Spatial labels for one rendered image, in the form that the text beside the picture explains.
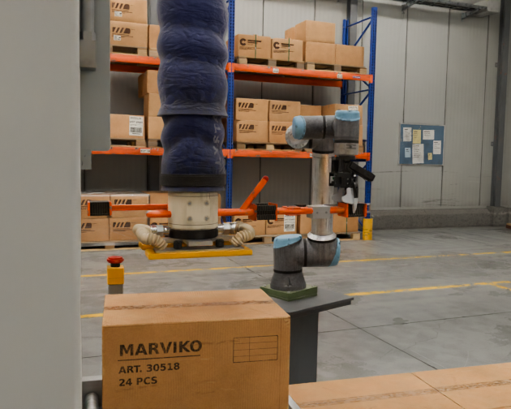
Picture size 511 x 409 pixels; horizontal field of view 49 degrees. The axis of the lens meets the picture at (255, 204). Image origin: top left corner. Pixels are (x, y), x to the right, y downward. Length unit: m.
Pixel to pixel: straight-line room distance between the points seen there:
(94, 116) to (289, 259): 2.05
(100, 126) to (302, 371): 2.29
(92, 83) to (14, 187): 0.25
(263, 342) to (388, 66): 10.99
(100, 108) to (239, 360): 1.13
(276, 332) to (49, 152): 1.24
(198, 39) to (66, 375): 1.24
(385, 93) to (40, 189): 11.83
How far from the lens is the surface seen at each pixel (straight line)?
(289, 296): 2.88
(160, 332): 1.83
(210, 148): 1.86
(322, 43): 10.36
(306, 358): 3.06
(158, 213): 1.90
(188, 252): 1.82
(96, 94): 0.98
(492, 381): 2.69
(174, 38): 1.87
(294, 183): 11.39
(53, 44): 0.83
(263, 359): 1.92
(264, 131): 9.73
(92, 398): 2.34
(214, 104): 1.86
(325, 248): 2.91
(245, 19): 11.25
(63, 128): 0.82
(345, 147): 2.09
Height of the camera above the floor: 1.46
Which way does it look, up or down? 5 degrees down
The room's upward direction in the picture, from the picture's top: 1 degrees clockwise
